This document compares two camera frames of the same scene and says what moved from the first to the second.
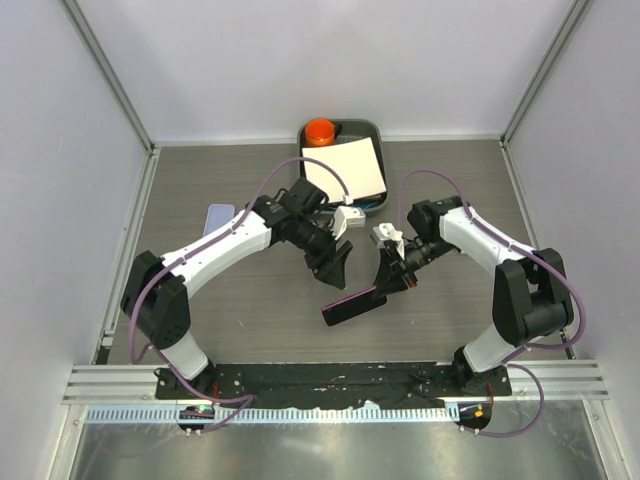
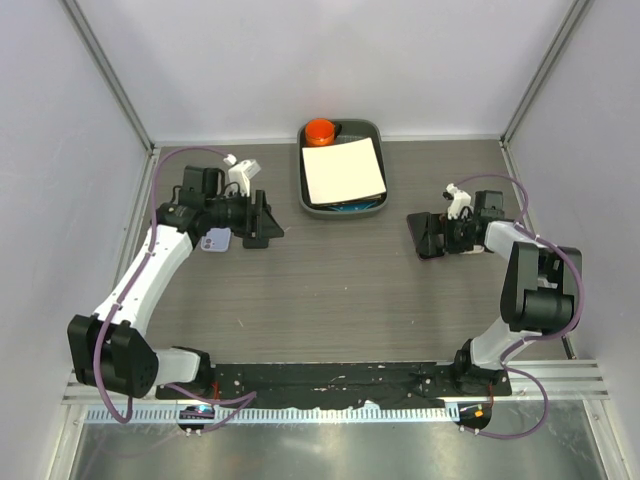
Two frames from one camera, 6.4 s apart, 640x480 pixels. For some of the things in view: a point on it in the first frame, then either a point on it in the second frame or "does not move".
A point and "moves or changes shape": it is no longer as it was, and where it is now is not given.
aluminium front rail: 530,381 does not move
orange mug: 320,132 does not move
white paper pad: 357,163 does not move
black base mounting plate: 335,384 does not move
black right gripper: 391,273 to 447,244
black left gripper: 329,265 to 258,221
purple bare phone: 352,305 moves or changes shape
